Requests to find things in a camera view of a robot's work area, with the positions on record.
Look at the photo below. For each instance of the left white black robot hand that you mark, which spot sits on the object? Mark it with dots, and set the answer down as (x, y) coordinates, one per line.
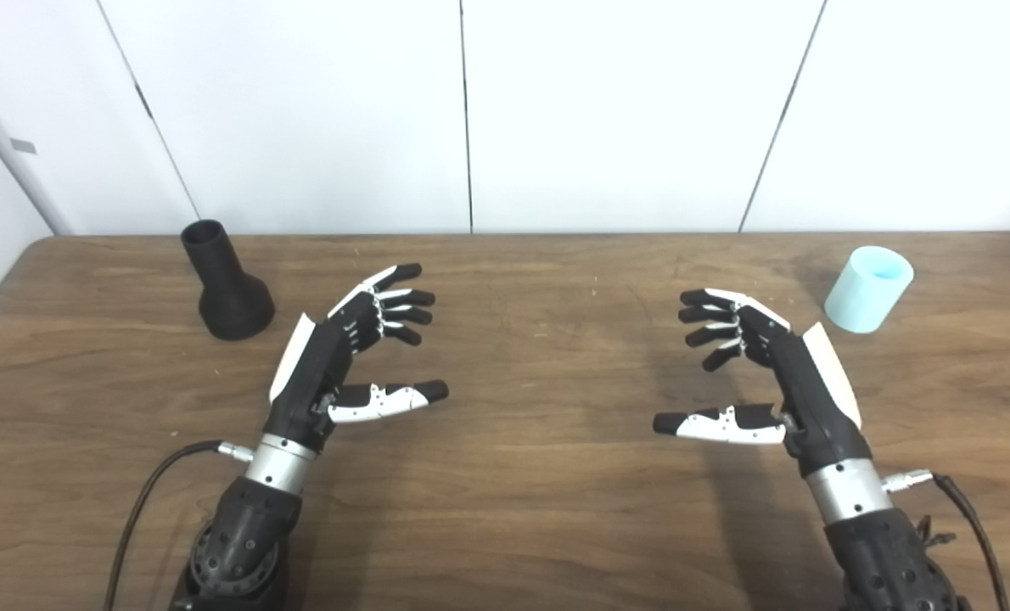
(305, 382)

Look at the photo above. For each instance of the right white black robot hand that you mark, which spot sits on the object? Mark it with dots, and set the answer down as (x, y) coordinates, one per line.
(810, 390)

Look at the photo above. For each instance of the black funnel-shaped nozzle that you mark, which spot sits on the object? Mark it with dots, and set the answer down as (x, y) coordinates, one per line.
(233, 305)

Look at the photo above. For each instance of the light blue cylinder cup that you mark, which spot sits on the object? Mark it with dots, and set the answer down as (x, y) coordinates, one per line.
(861, 297)

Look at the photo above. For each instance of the white wall corner trim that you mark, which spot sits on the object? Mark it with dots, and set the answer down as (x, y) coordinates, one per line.
(34, 191)

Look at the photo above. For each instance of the small grey wall tag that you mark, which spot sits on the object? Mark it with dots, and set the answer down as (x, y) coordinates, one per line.
(23, 145)

